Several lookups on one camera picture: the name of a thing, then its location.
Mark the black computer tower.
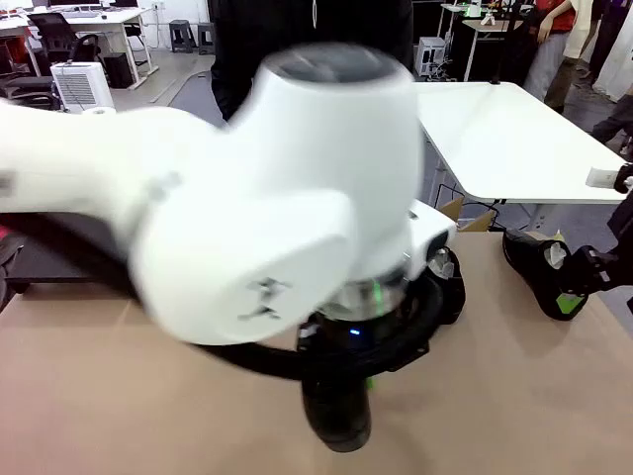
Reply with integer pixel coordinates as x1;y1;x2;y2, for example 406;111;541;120
102;51;135;89

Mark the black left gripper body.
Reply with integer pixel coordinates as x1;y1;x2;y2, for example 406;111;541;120
299;316;407;377

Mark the person in black jacket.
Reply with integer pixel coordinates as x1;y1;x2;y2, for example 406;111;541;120
207;0;415;123

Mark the person's right forearm black sleeve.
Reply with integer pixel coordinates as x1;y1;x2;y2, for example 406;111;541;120
211;63;251;123

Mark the white stuffing paper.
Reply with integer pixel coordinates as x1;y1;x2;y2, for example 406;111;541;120
428;249;455;279
542;230;573;271

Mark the black visitor chair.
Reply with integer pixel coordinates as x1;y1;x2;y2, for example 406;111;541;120
0;73;63;113

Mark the white office desk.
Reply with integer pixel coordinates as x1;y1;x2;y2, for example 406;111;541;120
0;5;160;90

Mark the person in dark trousers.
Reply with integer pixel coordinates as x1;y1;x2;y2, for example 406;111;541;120
590;93;633;159

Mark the person in red shirt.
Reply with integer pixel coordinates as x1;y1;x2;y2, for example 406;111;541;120
522;0;578;100

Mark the white computer case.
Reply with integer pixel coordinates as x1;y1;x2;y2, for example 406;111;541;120
418;37;450;78

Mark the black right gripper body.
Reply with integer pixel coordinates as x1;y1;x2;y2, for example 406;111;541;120
600;190;633;293

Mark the white folding table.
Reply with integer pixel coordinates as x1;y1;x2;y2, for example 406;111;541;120
413;81;629;205

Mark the white air purifier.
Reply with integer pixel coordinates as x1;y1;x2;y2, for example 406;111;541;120
50;61;115;115

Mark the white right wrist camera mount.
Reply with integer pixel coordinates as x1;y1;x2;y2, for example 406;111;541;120
586;162;633;195

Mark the black corrugated cable hose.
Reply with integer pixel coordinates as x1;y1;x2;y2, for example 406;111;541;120
187;276;446;382

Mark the person in cream top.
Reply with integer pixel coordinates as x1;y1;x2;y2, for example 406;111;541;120
543;0;602;115

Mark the black shoe stand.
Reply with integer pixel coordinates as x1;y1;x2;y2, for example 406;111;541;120
7;212;139;298

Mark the small grey plastic stool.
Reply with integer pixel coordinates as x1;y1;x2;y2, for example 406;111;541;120
197;22;218;55
169;19;195;53

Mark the black high-back office chair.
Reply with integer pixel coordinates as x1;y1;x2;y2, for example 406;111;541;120
27;12;103;75

